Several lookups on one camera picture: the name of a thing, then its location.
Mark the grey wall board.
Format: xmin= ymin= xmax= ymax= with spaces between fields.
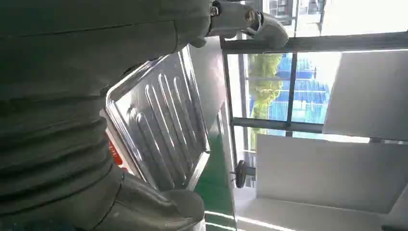
xmin=322 ymin=50 xmax=408 ymax=141

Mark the ribbed stainless steel tray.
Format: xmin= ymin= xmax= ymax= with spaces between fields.
xmin=104 ymin=46 xmax=211 ymax=192

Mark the dark metal window frame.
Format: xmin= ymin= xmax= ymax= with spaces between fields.
xmin=220 ymin=30 xmax=408 ymax=167

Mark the ribbed grey left arm sleeve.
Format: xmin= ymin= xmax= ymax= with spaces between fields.
xmin=0 ymin=91 xmax=124 ymax=228

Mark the green tree outside window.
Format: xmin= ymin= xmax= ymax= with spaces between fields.
xmin=248 ymin=53 xmax=284 ymax=151

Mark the white partition panel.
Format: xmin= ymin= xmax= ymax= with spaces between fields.
xmin=255 ymin=134 xmax=408 ymax=215

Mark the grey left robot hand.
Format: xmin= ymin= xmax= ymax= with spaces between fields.
xmin=0 ymin=0 xmax=289 ymax=231

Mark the white box with red label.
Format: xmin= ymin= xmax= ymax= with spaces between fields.
xmin=100 ymin=108 xmax=129 ymax=173

